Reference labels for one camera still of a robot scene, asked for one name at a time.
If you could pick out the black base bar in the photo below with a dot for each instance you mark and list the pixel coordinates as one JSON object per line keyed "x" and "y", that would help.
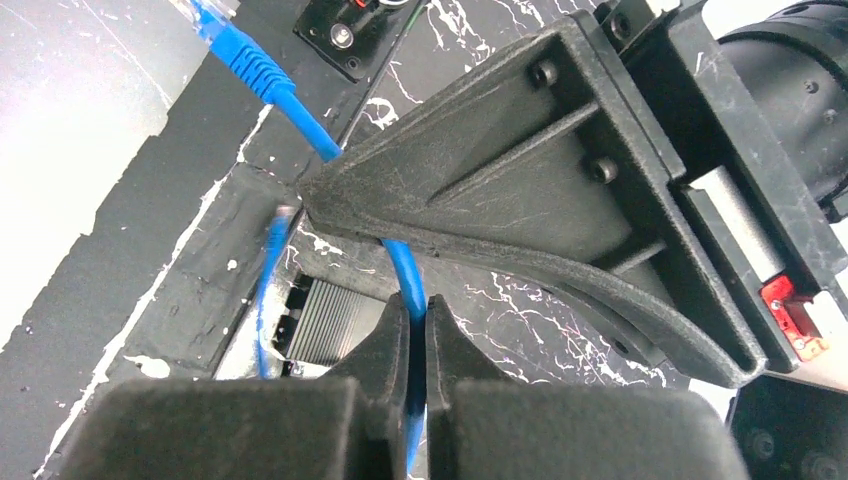
{"x": 138, "y": 177}

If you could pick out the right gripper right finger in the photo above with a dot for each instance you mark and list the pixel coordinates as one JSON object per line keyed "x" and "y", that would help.
{"x": 482, "y": 424}

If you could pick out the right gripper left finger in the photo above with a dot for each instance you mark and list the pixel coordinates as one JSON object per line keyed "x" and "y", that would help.
{"x": 349, "y": 423}

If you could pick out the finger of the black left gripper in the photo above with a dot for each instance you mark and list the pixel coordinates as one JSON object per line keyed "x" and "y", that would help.
{"x": 545, "y": 163}

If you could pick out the grey ribbed network switch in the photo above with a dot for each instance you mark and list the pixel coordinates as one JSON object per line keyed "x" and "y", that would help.
{"x": 322, "y": 322}

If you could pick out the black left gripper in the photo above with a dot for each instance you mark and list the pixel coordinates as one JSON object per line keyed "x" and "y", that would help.
{"x": 759, "y": 119}

